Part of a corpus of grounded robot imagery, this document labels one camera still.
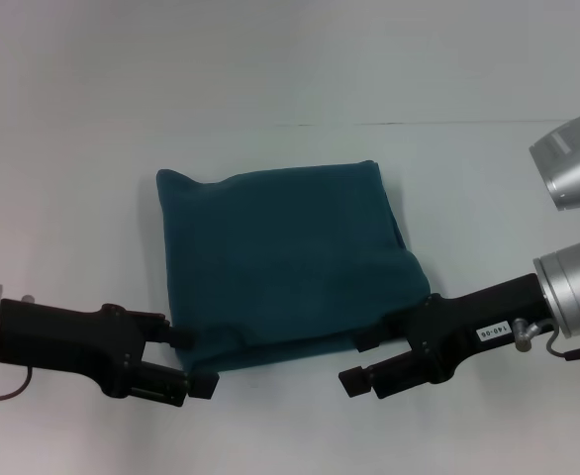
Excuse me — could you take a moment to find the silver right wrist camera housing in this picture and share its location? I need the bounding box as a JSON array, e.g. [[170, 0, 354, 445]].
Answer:
[[527, 113, 580, 212]]

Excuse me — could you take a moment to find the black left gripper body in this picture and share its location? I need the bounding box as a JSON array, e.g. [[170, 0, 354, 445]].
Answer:
[[0, 297, 168, 401]]

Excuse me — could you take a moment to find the arm cable with plug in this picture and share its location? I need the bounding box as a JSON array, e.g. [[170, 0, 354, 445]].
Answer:
[[512, 316, 580, 363], [0, 364, 36, 402]]

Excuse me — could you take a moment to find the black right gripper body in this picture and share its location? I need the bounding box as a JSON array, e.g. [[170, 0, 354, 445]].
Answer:
[[402, 271, 554, 388]]

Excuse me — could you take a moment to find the left arm cable with plug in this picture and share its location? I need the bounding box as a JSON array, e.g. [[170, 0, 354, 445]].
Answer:
[[0, 364, 36, 402]]

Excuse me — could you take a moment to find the right arm cable with plug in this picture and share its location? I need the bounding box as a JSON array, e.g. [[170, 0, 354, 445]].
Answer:
[[512, 316, 580, 363]]

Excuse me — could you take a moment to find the blue shirt with FREE print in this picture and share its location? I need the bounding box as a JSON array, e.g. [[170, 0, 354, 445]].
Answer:
[[153, 157, 433, 374]]

